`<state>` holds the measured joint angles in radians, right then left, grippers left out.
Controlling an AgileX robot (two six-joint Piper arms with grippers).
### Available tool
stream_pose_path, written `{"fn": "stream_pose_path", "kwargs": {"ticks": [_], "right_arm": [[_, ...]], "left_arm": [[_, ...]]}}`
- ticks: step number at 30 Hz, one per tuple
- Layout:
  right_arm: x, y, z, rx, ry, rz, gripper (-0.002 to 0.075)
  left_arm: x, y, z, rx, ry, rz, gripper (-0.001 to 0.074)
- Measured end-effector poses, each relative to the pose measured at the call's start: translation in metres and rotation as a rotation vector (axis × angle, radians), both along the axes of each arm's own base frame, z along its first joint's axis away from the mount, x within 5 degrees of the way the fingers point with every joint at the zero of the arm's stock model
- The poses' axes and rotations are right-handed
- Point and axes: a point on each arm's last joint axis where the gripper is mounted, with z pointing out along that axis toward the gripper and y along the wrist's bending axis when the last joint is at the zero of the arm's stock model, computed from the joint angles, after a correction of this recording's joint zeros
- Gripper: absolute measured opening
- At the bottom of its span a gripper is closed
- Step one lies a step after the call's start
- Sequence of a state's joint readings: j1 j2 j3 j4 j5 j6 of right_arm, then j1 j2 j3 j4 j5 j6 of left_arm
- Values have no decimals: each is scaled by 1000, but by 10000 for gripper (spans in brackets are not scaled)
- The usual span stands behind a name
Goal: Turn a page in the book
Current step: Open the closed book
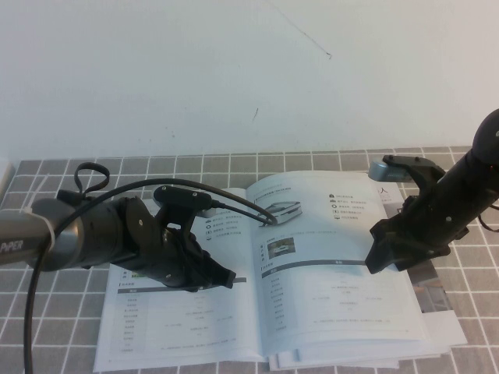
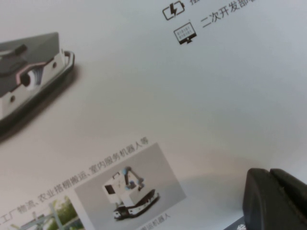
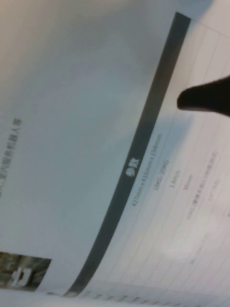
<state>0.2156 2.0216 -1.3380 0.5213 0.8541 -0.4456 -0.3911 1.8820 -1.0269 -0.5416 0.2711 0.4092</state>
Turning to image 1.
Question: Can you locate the stack of white paper sheets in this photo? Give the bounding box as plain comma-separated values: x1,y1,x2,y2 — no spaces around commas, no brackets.
267,342,453,371

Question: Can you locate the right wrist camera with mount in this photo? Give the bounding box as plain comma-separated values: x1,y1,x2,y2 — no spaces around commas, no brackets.
368,154,446,203

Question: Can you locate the thin black right arm wire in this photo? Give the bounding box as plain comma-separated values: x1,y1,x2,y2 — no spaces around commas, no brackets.
477,194,499,235

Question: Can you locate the black left camera cable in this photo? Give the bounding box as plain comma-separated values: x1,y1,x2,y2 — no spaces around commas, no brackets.
22,178,278,374

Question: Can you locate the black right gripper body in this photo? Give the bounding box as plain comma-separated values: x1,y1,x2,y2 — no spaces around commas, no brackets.
388,209,471,273

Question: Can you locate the white product catalogue book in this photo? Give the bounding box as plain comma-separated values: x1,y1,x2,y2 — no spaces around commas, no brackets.
93,170,432,371

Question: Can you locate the grey white-checked tablecloth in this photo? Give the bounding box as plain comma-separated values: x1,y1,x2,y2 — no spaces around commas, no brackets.
0,144,499,374

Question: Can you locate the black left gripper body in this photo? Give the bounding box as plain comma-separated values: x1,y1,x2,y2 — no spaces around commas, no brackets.
155,228,219,292

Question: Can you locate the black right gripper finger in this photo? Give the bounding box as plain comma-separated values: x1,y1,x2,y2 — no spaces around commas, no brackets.
370,218,397,245
364,239,403,276

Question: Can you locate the black strap loop left arm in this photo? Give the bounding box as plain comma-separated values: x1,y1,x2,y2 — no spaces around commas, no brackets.
73,162,110,203

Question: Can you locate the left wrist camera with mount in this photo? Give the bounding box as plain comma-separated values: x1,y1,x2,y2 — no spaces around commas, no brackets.
151,185,220,237

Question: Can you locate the white zip tie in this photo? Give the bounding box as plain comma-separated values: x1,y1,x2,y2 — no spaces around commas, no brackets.
23,174,58,250

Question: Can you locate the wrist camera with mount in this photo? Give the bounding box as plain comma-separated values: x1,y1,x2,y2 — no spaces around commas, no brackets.
368,154,446,203
151,185,220,237

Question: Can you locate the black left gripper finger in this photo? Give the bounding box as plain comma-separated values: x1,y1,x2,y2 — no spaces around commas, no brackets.
203,252,238,289
189,273,220,293

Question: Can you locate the booklet with colour photo cover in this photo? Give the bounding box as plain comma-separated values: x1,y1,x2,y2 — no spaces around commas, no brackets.
380,182,456,315

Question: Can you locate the white booklet with small print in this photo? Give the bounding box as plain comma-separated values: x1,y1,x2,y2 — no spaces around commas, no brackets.
294,309,468,354

